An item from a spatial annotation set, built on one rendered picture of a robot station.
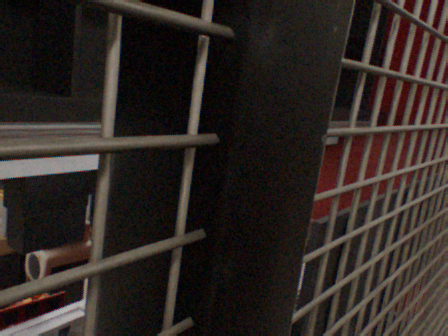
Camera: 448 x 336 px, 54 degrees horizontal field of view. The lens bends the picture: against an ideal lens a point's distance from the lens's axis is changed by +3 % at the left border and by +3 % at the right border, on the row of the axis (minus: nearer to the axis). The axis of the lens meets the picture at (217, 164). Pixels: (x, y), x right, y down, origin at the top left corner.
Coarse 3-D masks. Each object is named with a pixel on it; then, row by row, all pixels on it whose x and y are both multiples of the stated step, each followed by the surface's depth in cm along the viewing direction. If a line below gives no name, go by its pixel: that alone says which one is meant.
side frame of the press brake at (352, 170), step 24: (408, 0) 180; (408, 24) 180; (432, 24) 175; (432, 48) 176; (408, 72) 182; (384, 96) 188; (384, 120) 189; (432, 120) 177; (336, 144) 203; (360, 144) 196; (408, 144) 184; (336, 168) 204; (384, 168) 190; (384, 192) 191; (312, 216) 213; (408, 312) 189
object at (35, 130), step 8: (0, 128) 59; (8, 128) 60; (16, 128) 61; (24, 128) 61; (32, 128) 62; (40, 128) 63; (48, 128) 64; (56, 128) 65; (64, 128) 66; (72, 128) 67; (80, 128) 68; (88, 128) 70; (96, 128) 71; (336, 128) 146; (0, 136) 60; (8, 136) 60; (16, 136) 61; (24, 136) 62; (32, 136) 63; (40, 136) 64; (48, 136) 65; (56, 136) 66; (64, 136) 67; (72, 136) 68; (80, 136) 69; (88, 136) 70; (96, 136) 71
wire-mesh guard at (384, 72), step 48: (96, 0) 7; (384, 0) 17; (432, 0) 23; (192, 96) 10; (432, 96) 28; (0, 144) 7; (48, 144) 7; (96, 144) 8; (144, 144) 9; (192, 144) 10; (384, 144) 22; (432, 144) 30; (96, 192) 9; (336, 192) 18; (432, 192) 32; (96, 240) 9; (192, 240) 11; (336, 240) 19; (432, 240) 37; (48, 288) 8; (96, 288) 9; (336, 288) 20; (432, 288) 45
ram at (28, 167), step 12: (72, 156) 93; (84, 156) 95; (96, 156) 97; (0, 168) 81; (12, 168) 83; (24, 168) 85; (36, 168) 87; (48, 168) 89; (60, 168) 91; (72, 168) 93; (84, 168) 96; (96, 168) 98
